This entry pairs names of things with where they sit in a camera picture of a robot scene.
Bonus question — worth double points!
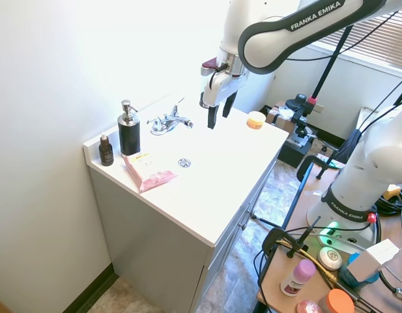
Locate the orange round lid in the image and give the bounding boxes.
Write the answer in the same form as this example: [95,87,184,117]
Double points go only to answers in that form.
[325,288,355,313]

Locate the black C-clamp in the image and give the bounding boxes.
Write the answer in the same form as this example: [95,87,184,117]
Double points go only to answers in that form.
[260,215,321,258]
[296,155,347,182]

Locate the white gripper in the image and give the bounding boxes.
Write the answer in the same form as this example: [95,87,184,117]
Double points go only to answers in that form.
[199,67,250,131]

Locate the black camera stand pole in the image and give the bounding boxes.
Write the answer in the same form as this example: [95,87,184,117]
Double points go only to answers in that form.
[294,24,354,131]

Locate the black soap dispenser chrome pump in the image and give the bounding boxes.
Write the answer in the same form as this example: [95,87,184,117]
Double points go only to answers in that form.
[117,99,142,157]

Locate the white vanity cabinet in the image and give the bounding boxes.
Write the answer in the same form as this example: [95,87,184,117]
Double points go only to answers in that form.
[83,92,290,313]

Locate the pink wipes packet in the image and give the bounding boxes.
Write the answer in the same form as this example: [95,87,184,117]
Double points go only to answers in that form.
[122,151,179,194]

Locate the dark blue cloth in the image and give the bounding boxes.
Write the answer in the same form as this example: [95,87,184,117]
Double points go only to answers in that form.
[337,128,365,161]

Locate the chrome two-handle faucet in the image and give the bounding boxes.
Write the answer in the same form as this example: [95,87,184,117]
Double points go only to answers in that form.
[146,97,194,136]

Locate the orange cream jar white lid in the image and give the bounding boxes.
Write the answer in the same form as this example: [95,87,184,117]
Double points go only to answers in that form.
[246,111,267,130]

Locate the yellow cable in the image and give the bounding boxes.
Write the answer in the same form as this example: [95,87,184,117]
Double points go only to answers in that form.
[274,240,339,288]

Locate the round white soap tin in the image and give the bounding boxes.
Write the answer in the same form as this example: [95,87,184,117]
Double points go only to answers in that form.
[317,246,343,271]

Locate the window blinds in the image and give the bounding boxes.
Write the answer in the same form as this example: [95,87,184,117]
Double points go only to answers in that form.
[314,8,402,71]

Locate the white cardboard box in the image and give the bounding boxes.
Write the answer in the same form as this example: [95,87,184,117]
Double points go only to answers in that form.
[345,238,401,282]

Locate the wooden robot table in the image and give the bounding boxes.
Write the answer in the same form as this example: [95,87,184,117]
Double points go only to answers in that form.
[256,162,402,313]

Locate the black equipment case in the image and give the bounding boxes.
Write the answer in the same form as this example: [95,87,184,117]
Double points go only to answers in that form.
[277,128,320,169]

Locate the pink round soap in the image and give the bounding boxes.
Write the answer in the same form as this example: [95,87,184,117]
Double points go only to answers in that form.
[296,299,324,313]

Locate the blue plastic cup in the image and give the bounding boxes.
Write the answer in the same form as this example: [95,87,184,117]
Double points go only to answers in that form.
[337,252,381,290]

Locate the pink cap deodorant stick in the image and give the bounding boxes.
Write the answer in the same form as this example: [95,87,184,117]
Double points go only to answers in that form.
[280,259,317,297]

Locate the small brown dropper bottle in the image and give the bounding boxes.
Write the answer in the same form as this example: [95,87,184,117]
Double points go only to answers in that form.
[98,132,115,167]

